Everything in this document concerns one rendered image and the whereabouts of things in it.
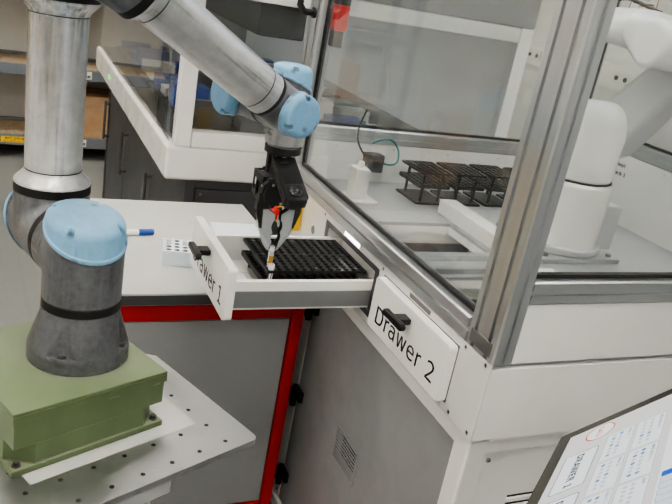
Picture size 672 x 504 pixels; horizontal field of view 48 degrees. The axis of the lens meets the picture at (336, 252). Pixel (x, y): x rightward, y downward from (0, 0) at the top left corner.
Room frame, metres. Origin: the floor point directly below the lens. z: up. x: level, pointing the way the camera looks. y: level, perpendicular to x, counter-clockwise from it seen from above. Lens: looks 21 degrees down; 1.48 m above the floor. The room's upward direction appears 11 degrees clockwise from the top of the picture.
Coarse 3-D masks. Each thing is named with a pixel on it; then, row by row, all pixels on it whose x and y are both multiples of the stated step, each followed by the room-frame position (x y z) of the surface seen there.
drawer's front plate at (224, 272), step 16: (192, 240) 1.54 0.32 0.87; (208, 240) 1.43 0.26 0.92; (192, 256) 1.53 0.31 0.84; (208, 256) 1.42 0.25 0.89; (224, 256) 1.35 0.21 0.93; (208, 272) 1.41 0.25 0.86; (224, 272) 1.31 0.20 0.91; (208, 288) 1.39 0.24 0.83; (224, 288) 1.30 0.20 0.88; (224, 304) 1.29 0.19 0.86
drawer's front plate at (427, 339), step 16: (384, 288) 1.36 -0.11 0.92; (384, 304) 1.35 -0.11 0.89; (400, 304) 1.30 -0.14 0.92; (368, 320) 1.40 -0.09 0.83; (384, 320) 1.34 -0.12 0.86; (416, 320) 1.24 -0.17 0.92; (384, 336) 1.33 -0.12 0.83; (400, 336) 1.28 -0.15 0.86; (416, 336) 1.23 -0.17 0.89; (432, 336) 1.19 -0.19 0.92; (400, 352) 1.27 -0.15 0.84; (416, 352) 1.22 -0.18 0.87; (432, 352) 1.18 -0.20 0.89; (448, 352) 1.14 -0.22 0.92; (416, 368) 1.21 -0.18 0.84; (448, 368) 1.14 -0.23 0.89; (432, 384) 1.16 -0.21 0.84; (448, 384) 1.15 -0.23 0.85
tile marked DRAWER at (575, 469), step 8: (592, 448) 0.77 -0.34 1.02; (576, 456) 0.77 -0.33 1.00; (584, 456) 0.76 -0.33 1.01; (592, 456) 0.74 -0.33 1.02; (568, 464) 0.76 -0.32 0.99; (576, 464) 0.75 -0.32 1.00; (584, 464) 0.73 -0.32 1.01; (560, 472) 0.75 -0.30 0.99; (568, 472) 0.73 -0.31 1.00; (576, 472) 0.72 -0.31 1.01; (584, 472) 0.71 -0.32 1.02; (560, 480) 0.72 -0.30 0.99; (568, 480) 0.71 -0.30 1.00; (576, 480) 0.70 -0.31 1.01; (584, 480) 0.69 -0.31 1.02; (552, 488) 0.71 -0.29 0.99; (560, 488) 0.70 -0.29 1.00; (568, 488) 0.69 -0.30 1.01
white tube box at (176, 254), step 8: (176, 240) 1.71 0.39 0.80; (168, 248) 1.65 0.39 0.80; (176, 248) 1.66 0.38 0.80; (184, 248) 1.68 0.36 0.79; (168, 256) 1.63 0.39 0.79; (176, 256) 1.64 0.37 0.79; (184, 256) 1.64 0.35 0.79; (168, 264) 1.63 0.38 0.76; (176, 264) 1.64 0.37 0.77; (184, 264) 1.64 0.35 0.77
